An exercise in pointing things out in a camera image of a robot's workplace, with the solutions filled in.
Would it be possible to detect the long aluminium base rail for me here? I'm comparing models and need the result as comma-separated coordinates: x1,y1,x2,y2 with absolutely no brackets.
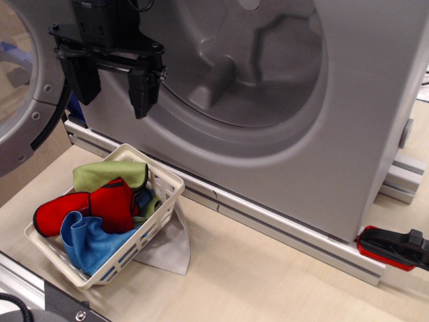
63,119,387,286

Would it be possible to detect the grey toy washing machine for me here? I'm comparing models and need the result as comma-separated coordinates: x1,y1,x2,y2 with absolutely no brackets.
82,1,428,241

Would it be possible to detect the green cloth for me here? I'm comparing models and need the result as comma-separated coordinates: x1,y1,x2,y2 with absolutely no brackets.
72,161,148,193

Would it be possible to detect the grey round side knob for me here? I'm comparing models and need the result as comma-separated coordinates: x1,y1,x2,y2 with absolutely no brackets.
398,118,414,149

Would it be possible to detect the blue object behind door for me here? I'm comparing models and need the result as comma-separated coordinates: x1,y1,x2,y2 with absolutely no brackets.
1,41,34,75

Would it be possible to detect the grey cloth under basket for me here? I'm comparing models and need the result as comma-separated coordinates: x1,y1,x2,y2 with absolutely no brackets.
133,203,191,276

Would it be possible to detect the small blue trousers cloth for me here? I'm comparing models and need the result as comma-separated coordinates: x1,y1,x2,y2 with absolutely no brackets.
135,188,155,209

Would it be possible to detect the short aluminium rail right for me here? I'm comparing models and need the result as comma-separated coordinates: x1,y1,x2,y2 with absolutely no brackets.
379,154,427,204

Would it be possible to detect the black braided cable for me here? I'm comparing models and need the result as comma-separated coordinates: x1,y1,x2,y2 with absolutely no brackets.
0,292,33,322

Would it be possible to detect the large blue cloth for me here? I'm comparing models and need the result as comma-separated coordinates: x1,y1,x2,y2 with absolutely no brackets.
60,211,137,276

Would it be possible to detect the white plastic laundry basket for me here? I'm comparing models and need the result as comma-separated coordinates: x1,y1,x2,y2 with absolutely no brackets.
25,144,190,289

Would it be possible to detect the black mounting plate with bolt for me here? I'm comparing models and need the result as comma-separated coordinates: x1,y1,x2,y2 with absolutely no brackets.
44,280,109,322

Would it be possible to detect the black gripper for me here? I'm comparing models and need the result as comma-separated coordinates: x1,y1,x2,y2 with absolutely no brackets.
48,1,166,119

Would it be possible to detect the aluminium frame rail front left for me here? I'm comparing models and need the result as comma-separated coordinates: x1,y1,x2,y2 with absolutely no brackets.
1,252,45,310

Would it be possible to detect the red cloth with black trim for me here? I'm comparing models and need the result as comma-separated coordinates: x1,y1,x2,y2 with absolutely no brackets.
33,178,139,237

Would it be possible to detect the round grey washer door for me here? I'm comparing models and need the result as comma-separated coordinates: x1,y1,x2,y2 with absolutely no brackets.
1,1,76,176

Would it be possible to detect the red and black clamp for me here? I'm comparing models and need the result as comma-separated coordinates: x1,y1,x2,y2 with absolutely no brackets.
357,226,428,272

